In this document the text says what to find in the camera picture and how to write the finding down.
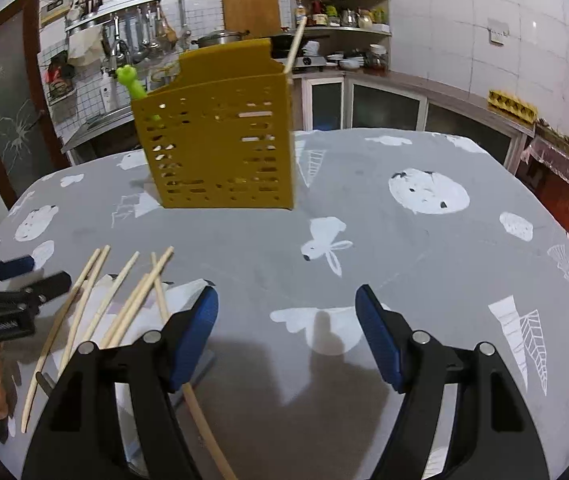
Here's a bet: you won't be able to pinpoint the white cloth on rack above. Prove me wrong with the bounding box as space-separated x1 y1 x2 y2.
68 26 103 67

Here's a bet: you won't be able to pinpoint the yellow egg carton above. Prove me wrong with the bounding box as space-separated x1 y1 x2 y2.
487 90 539 125

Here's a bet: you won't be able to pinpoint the green plastic utensil handle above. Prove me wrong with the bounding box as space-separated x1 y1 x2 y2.
115 64 165 127

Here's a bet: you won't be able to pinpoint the white wall socket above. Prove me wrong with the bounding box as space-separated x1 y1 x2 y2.
487 18 510 47

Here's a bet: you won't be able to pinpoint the chopstick standing in holder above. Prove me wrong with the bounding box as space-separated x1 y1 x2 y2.
283 16 307 74

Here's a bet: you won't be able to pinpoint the dark glass door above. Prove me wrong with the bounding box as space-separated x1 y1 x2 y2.
0 0 70 208

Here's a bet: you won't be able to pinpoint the wooden chopstick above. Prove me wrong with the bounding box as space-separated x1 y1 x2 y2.
21 248 102 434
106 246 174 348
150 250 238 480
82 252 140 341
59 245 111 377
100 273 149 349

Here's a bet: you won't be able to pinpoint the yellow perforated utensil holder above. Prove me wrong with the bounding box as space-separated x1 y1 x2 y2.
132 38 294 209

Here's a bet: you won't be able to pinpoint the steel sink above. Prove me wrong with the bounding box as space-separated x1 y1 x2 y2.
61 105 134 154

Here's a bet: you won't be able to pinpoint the wall utensil rack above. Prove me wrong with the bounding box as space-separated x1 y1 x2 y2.
65 0 178 74

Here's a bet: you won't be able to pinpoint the steel cooking pot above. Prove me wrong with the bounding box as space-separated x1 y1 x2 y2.
191 29 250 49

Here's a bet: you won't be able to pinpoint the gas stove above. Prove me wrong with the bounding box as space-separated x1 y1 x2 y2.
291 55 327 74

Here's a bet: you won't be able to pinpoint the rectangular wooden cutting board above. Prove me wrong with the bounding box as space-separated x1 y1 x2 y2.
222 0 281 38

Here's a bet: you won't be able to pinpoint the corner metal shelf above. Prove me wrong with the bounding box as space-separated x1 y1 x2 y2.
290 0 392 65

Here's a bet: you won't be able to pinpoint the white soap bottle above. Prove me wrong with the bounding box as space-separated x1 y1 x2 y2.
100 73 118 113

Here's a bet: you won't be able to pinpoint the kitchen counter cabinets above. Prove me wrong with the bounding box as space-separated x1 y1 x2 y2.
293 70 534 174

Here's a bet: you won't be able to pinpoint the black wok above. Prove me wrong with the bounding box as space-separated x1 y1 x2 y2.
269 32 319 60

